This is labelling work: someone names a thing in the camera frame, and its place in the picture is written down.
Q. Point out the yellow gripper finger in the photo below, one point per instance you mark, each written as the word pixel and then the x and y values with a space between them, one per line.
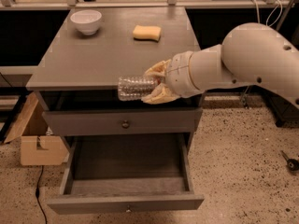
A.
pixel 157 70
pixel 160 95

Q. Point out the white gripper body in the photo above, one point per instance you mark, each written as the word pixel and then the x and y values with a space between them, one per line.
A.
pixel 179 74

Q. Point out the clear plastic water bottle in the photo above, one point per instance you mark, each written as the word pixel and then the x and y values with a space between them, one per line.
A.
pixel 135 88

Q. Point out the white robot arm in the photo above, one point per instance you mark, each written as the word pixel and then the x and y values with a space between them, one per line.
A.
pixel 251 54

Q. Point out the closed grey top drawer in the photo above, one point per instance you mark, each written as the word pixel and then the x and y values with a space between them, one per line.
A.
pixel 67 123

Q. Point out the grey wooden drawer cabinet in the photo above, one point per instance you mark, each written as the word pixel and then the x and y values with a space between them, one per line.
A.
pixel 81 73

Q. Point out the open grey middle drawer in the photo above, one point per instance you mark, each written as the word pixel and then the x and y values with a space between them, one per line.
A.
pixel 126 173

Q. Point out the yellow sponge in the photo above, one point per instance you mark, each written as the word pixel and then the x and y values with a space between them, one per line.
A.
pixel 147 32

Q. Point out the white ceramic bowl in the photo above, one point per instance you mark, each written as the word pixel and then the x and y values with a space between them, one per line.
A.
pixel 86 21

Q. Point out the cardboard box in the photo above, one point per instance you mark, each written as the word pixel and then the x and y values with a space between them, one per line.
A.
pixel 38 146

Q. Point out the black caster wheel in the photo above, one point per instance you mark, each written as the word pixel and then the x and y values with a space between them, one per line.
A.
pixel 292 164

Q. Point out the grey metal rail frame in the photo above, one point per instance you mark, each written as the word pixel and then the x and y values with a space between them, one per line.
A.
pixel 93 3

